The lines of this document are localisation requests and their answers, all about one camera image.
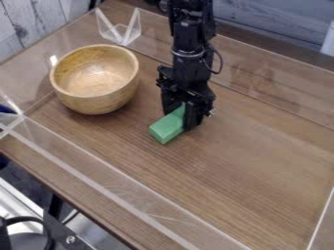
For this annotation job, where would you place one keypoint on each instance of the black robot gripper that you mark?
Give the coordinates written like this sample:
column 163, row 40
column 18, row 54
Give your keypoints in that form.
column 183, row 84

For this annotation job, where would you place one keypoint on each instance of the green rectangular block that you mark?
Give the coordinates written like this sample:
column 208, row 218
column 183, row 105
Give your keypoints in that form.
column 168, row 127

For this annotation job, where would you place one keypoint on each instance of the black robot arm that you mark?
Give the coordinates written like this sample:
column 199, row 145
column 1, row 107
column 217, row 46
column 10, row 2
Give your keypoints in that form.
column 191, row 26

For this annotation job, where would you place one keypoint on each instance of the light wooden bowl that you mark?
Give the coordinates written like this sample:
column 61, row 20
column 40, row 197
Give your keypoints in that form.
column 94, row 78

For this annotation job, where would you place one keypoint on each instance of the white object at right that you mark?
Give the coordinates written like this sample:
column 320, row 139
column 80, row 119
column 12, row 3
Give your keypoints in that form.
column 327, row 45

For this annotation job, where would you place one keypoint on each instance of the blue object at left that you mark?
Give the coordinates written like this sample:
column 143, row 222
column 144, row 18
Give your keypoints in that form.
column 4, row 109

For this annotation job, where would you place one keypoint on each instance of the black metal table leg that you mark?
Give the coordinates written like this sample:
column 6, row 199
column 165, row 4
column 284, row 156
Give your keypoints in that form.
column 54, row 206

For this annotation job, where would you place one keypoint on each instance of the clear acrylic tray wall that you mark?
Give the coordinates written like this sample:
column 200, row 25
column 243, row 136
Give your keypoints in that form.
column 241, row 183

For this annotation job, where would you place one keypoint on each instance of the black metal bracket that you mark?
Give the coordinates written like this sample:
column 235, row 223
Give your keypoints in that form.
column 64, row 238

